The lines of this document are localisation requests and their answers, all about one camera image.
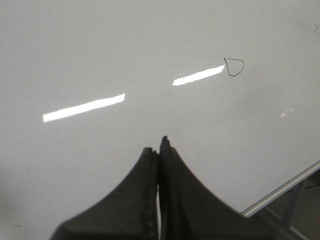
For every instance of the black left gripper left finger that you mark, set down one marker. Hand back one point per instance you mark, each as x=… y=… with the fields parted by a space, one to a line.
x=129 y=212

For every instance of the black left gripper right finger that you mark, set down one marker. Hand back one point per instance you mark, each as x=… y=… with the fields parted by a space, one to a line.
x=189 y=211

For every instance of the grey metal whiteboard stand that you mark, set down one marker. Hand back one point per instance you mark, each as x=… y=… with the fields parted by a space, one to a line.
x=295 y=215

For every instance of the black drawn zero outline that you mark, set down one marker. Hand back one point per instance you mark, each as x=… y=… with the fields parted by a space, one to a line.
x=231 y=70

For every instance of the white whiteboard with aluminium frame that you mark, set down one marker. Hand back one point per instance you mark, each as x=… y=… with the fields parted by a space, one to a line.
x=85 y=85

